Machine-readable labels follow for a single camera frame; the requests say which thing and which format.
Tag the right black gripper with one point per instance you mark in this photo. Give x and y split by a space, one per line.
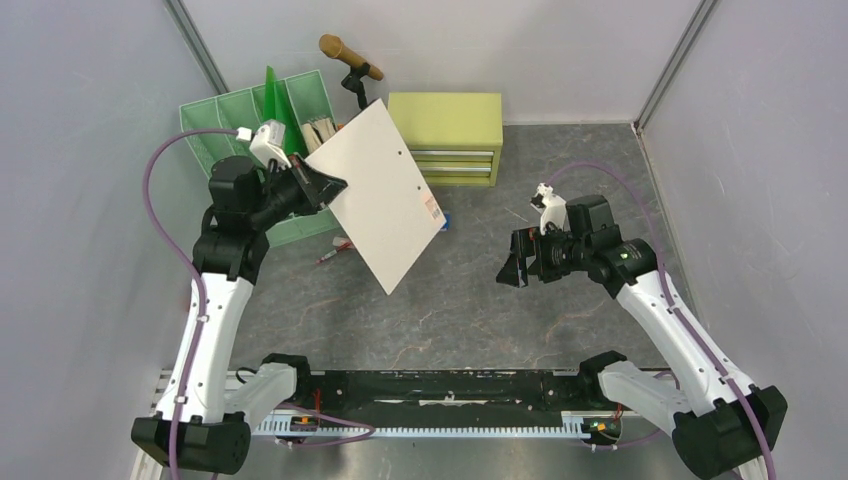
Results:
528 242

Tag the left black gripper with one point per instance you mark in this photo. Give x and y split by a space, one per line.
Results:
317 189

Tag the green plastic folder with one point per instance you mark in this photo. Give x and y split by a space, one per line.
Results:
277 107

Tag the yellow-green drawer chest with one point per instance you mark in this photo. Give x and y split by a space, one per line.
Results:
455 138

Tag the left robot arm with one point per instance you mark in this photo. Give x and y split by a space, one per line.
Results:
198 424

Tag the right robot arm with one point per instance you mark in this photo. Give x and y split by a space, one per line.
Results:
718 419

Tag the mint green file organizer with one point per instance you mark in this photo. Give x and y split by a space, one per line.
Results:
244 108

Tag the brown microphone on stand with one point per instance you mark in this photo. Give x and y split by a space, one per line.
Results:
334 47

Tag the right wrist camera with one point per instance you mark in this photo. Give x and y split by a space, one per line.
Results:
551 207

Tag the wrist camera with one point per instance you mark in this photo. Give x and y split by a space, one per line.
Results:
266 143
551 207

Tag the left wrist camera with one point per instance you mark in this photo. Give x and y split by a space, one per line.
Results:
266 143

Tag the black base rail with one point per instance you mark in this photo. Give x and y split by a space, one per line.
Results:
447 398

